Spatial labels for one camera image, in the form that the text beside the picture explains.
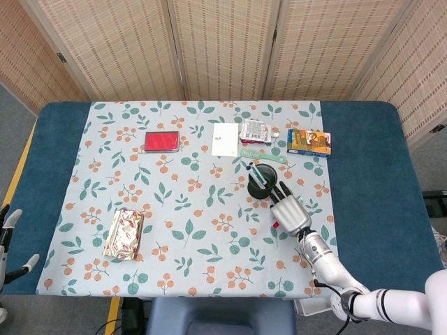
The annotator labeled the white red snack pouch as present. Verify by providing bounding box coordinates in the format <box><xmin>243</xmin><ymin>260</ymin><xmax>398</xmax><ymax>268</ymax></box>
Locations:
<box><xmin>239</xmin><ymin>118</ymin><xmax>281</xmax><ymax>145</ymax></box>

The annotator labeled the black pen holder cup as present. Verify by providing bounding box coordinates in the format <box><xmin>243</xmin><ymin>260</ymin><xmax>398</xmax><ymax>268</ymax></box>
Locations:
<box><xmin>247</xmin><ymin>162</ymin><xmax>279</xmax><ymax>200</ymax></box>

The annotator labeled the colourful cardboard box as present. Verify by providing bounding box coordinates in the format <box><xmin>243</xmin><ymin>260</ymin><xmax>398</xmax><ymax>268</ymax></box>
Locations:
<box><xmin>286</xmin><ymin>128</ymin><xmax>332</xmax><ymax>159</ymax></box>

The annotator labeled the black cable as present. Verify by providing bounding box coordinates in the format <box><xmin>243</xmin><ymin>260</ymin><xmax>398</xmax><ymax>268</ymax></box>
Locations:
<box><xmin>94</xmin><ymin>313</ymin><xmax>124</xmax><ymax>335</ymax></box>

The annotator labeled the white paper card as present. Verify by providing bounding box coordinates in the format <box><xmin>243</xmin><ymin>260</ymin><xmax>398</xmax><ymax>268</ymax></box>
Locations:
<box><xmin>211</xmin><ymin>122</ymin><xmax>240</xmax><ymax>158</ymax></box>

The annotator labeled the gold snack packet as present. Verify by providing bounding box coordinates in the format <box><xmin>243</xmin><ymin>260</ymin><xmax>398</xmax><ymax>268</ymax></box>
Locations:
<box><xmin>101</xmin><ymin>208</ymin><xmax>145</xmax><ymax>261</ymax></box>

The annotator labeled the red marker pen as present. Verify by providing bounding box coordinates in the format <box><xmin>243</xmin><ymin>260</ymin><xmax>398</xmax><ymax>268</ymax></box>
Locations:
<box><xmin>272</xmin><ymin>195</ymin><xmax>305</xmax><ymax>229</ymax></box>

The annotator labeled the green plastic comb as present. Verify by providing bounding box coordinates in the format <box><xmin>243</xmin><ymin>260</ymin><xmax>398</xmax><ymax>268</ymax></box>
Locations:
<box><xmin>240</xmin><ymin>148</ymin><xmax>288</xmax><ymax>165</ymax></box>

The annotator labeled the blue felt table cover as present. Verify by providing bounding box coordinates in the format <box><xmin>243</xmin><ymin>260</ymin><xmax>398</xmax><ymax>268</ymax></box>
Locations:
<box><xmin>0</xmin><ymin>100</ymin><xmax>444</xmax><ymax>302</ymax></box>

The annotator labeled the red ink pad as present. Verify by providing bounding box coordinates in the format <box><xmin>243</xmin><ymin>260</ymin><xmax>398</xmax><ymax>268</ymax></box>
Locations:
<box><xmin>143</xmin><ymin>131</ymin><xmax>182</xmax><ymax>154</ymax></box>

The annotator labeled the floral tablecloth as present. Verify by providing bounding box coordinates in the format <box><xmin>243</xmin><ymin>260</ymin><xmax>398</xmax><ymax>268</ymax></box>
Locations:
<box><xmin>35</xmin><ymin>100</ymin><xmax>344</xmax><ymax>299</ymax></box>

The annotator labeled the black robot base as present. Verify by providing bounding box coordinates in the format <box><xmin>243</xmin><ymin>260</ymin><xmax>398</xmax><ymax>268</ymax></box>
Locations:
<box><xmin>120</xmin><ymin>297</ymin><xmax>153</xmax><ymax>335</ymax></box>

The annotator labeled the white shoe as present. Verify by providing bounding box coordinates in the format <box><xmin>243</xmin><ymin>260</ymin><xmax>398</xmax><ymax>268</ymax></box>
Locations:
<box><xmin>432</xmin><ymin>225</ymin><xmax>447</xmax><ymax>270</ymax></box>

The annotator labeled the white plastic box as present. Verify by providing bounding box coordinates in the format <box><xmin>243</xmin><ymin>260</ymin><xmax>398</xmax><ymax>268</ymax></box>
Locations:
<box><xmin>293</xmin><ymin>298</ymin><xmax>332</xmax><ymax>318</ymax></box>

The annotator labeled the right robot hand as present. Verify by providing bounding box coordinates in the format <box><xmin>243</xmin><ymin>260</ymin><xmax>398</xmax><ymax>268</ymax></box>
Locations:
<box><xmin>269</xmin><ymin>180</ymin><xmax>312</xmax><ymax>237</ymax></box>

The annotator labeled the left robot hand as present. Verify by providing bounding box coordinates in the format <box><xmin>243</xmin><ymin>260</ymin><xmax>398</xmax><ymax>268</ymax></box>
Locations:
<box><xmin>0</xmin><ymin>204</ymin><xmax>41</xmax><ymax>284</ymax></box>

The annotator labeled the blue padded chair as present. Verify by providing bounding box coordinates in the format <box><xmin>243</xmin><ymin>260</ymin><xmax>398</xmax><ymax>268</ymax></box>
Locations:
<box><xmin>145</xmin><ymin>297</ymin><xmax>298</xmax><ymax>335</ymax></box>

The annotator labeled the bamboo folding screen panel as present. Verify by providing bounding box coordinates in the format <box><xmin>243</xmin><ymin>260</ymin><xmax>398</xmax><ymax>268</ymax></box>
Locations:
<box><xmin>20</xmin><ymin>0</ymin><xmax>188</xmax><ymax>102</ymax></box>
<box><xmin>166</xmin><ymin>0</ymin><xmax>282</xmax><ymax>102</ymax></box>
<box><xmin>263</xmin><ymin>0</ymin><xmax>418</xmax><ymax>102</ymax></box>
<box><xmin>0</xmin><ymin>0</ymin><xmax>90</xmax><ymax>116</ymax></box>
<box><xmin>351</xmin><ymin>0</ymin><xmax>447</xmax><ymax>149</ymax></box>

